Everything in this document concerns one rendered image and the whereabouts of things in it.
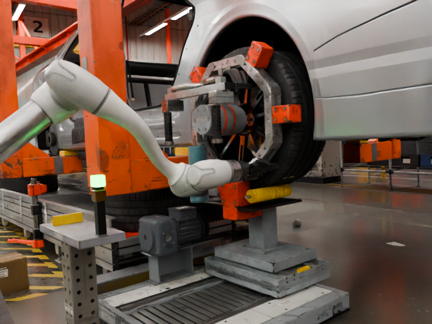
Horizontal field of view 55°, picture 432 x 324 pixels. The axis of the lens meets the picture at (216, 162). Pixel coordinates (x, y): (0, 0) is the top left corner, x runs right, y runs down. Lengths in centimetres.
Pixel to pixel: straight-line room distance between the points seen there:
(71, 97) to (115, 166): 75
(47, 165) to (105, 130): 197
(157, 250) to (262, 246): 49
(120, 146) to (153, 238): 47
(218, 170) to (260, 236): 61
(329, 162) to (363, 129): 520
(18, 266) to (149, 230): 84
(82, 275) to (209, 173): 63
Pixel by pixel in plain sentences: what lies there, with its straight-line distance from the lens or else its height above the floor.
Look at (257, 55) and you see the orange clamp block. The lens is 174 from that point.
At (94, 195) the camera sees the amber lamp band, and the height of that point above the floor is 59.
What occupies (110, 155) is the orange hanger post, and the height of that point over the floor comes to 71.
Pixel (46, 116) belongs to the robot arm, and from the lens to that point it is 147.
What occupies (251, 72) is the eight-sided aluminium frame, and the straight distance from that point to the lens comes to 176.
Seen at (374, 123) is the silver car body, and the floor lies 79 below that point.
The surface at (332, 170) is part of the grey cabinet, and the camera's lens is 678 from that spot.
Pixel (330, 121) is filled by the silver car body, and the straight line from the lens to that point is 161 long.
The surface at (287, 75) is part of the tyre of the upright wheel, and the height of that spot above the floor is 101.
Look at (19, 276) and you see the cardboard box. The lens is 252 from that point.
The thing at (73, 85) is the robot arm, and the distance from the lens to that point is 133.
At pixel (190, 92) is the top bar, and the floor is 97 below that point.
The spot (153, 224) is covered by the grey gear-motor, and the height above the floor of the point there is 39.
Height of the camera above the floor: 76
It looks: 3 degrees down
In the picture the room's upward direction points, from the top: 3 degrees counter-clockwise
